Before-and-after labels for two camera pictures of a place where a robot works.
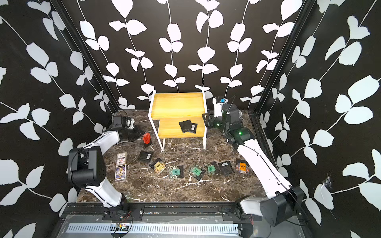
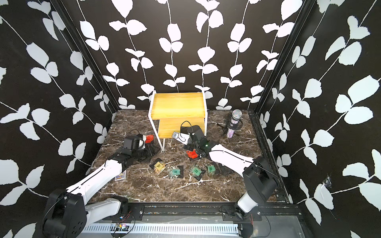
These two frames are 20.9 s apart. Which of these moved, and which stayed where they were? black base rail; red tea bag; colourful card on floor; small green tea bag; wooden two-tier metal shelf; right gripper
Moved: right gripper; red tea bag
Stayed: black base rail; wooden two-tier metal shelf; colourful card on floor; small green tea bag
